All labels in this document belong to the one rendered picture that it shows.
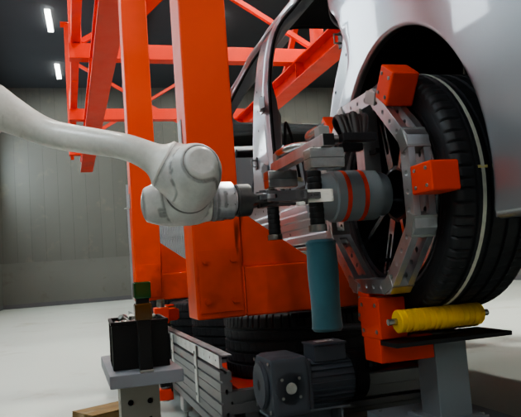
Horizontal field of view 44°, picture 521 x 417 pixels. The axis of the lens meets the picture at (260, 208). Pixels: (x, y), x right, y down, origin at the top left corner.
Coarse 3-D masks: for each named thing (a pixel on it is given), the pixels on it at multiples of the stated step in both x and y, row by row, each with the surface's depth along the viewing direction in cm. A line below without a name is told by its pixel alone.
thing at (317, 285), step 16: (320, 240) 183; (320, 256) 182; (336, 256) 184; (320, 272) 182; (336, 272) 183; (320, 288) 182; (336, 288) 182; (320, 304) 181; (336, 304) 182; (320, 320) 181; (336, 320) 181
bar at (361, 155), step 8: (368, 112) 179; (376, 120) 180; (368, 128) 179; (376, 128) 180; (368, 144) 178; (376, 144) 179; (360, 152) 180; (368, 152) 178; (360, 160) 180; (368, 160) 178; (376, 160) 178; (360, 168) 180; (368, 168) 178; (376, 168) 178
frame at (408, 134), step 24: (360, 96) 177; (384, 120) 164; (408, 120) 161; (408, 144) 154; (408, 168) 154; (408, 192) 156; (408, 216) 155; (432, 216) 154; (336, 240) 198; (408, 240) 156; (360, 264) 192; (408, 264) 165; (360, 288) 182; (384, 288) 168; (408, 288) 166
